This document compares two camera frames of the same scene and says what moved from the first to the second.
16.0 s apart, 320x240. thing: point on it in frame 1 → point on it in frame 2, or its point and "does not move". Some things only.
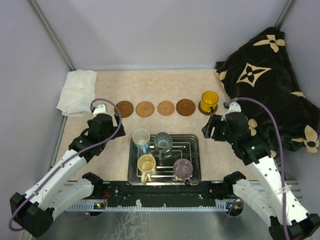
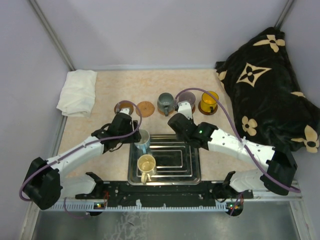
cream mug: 146,164 does not move
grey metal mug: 163,142 → 165,103
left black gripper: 115,129 → 135,137
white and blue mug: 141,138 does not move
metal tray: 187,146 does not move
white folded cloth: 78,91 does not move
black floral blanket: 262,70 does not move
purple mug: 183,170 → 187,96
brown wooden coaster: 144,109 does not move
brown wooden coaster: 125,108 does not move
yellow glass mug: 209,99 does not move
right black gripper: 215,120 → 179,136
